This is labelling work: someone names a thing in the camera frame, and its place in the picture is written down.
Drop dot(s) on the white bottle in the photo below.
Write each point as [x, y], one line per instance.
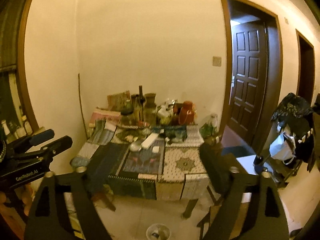
[5, 130]
[27, 126]

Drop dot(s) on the brown panel door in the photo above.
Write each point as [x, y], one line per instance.
[247, 75]

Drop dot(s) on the dark blue bottle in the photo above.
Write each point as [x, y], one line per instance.
[258, 163]

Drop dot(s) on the red thermos jug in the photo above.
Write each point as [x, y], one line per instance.
[187, 112]

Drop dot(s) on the green glass jar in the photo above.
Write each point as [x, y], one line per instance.
[126, 110]

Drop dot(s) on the dark wooden slat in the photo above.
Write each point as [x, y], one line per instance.
[106, 201]

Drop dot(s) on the printed cardboard box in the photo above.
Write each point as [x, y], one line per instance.
[118, 100]

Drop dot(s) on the pink box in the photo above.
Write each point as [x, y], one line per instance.
[105, 116]

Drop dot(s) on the brown glass jar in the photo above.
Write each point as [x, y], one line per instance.
[150, 107]

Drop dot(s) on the round white trash bin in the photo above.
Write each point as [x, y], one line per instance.
[158, 232]

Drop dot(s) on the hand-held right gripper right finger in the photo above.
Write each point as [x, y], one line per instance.
[215, 170]

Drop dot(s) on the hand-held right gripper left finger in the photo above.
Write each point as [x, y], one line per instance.
[100, 170]

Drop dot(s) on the small white box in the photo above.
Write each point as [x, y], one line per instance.
[156, 149]

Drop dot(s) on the table with patchwork cloth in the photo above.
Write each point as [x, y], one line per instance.
[175, 160]

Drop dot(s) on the thin wooden stick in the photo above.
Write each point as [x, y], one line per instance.
[81, 105]

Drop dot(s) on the silver bowl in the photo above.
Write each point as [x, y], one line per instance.
[135, 146]

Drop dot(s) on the wall light switch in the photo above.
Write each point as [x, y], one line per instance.
[217, 61]

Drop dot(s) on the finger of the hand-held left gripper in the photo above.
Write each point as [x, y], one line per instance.
[58, 143]
[42, 135]

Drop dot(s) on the narrow brown door frame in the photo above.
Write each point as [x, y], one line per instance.
[306, 55]

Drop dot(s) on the orange wooden furniture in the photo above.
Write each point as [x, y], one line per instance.
[12, 210]

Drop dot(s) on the dark wine bottle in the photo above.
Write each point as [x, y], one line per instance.
[141, 102]

